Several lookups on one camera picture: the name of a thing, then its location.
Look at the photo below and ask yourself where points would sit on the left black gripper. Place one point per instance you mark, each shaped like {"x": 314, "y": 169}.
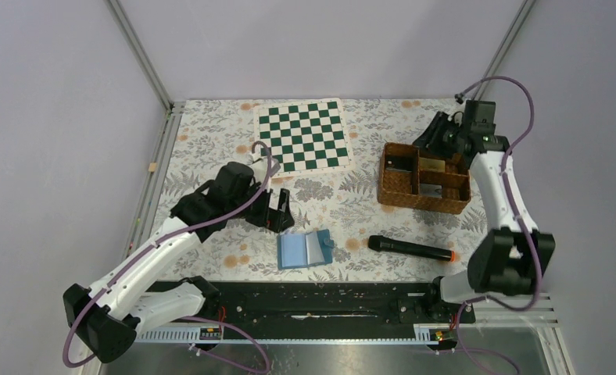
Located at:
{"x": 273, "y": 218}

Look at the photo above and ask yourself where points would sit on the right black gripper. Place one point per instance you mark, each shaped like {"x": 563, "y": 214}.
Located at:
{"x": 430, "y": 137}

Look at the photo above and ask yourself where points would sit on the blue card holder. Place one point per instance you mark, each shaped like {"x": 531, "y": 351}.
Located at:
{"x": 304, "y": 250}

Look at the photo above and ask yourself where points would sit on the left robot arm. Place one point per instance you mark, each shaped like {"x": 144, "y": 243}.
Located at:
{"x": 113, "y": 311}

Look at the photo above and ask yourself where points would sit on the white card in basket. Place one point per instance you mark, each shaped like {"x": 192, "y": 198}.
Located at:
{"x": 430, "y": 190}

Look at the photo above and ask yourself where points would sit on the black card in basket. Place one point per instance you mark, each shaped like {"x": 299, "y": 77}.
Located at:
{"x": 401, "y": 164}

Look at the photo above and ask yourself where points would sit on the brown wicker basket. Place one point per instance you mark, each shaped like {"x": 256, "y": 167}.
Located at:
{"x": 402, "y": 189}

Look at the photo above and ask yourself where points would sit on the green white chessboard mat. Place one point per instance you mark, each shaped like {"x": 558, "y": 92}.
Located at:
{"x": 305, "y": 137}

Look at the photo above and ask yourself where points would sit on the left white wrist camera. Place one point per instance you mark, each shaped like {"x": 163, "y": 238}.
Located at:
{"x": 259, "y": 168}

